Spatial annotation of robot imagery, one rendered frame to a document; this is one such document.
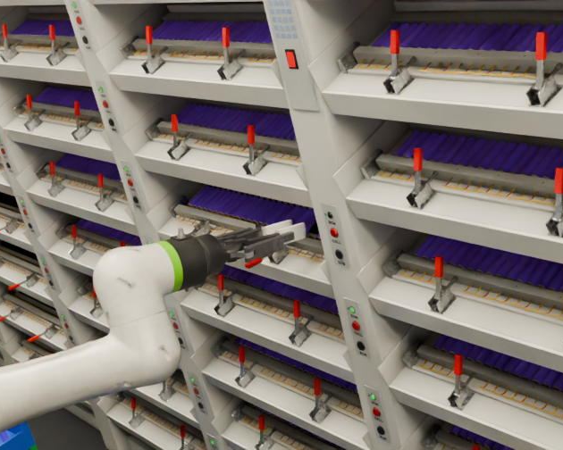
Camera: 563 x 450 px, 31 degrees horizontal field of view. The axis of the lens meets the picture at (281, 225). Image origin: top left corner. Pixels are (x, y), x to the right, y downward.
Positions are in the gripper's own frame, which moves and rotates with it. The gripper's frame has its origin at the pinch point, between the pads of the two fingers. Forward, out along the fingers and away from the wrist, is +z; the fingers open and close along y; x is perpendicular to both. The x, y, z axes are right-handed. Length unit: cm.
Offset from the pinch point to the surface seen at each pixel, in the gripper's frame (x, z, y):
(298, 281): 10.6, 2.8, 0.3
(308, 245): 3.8, 5.4, -0.3
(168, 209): 3.9, 4.7, 48.7
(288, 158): -13.8, 2.5, 0.3
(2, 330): 73, 16, 190
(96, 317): 45, 10, 103
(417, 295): 7.1, 4.4, -29.9
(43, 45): -33, -1, 90
